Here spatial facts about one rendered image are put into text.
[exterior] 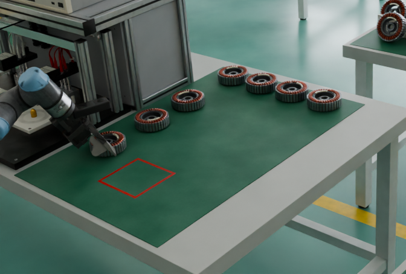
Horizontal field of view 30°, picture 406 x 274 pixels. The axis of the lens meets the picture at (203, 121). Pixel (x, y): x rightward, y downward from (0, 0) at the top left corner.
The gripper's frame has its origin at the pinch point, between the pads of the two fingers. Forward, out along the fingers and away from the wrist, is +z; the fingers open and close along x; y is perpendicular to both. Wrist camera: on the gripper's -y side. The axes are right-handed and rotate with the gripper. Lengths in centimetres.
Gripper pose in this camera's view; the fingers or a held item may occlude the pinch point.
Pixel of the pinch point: (109, 144)
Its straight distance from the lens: 234.2
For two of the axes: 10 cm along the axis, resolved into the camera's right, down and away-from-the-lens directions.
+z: 5.3, 6.1, 5.9
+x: 4.7, 3.7, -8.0
